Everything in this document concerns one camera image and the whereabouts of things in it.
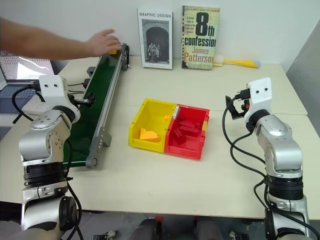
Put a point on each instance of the small yellow block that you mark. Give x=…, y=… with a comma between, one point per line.
x=113, y=51

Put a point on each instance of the large orange arch block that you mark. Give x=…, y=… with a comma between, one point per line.
x=148, y=135

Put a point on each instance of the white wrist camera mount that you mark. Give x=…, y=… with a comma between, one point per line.
x=260, y=95
x=52, y=91

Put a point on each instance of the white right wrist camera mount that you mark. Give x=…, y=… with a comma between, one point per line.
x=260, y=95

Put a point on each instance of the grey partition panel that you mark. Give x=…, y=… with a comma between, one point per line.
x=306, y=82

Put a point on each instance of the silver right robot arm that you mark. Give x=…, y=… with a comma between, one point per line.
x=280, y=140

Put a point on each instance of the red plastic bin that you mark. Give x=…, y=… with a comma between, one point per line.
x=190, y=135

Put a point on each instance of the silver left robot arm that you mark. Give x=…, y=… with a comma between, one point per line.
x=45, y=140

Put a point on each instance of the person's bare hand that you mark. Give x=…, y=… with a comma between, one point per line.
x=102, y=43

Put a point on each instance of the person's bare forearm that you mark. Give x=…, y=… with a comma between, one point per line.
x=37, y=45

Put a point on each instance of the large red block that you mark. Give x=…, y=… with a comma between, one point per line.
x=188, y=127

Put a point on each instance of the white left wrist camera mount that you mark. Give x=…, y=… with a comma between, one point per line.
x=52, y=91

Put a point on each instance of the yellow plastic bin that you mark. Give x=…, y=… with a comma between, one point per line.
x=150, y=125

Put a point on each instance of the red studded brick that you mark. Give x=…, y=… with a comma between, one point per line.
x=179, y=132

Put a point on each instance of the dark studded plate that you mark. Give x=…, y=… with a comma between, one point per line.
x=91, y=70

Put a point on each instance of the green conveyor belt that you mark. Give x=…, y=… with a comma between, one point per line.
x=97, y=100

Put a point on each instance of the white graphic design book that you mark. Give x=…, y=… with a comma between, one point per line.
x=157, y=40

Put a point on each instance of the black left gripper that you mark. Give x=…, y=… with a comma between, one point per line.
x=75, y=100

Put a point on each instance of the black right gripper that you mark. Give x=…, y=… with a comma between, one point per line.
x=242, y=102

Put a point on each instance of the dark rounded shape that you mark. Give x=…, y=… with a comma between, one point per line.
x=146, y=230
x=208, y=231

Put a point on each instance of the grey laptop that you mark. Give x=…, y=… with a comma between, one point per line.
x=25, y=67

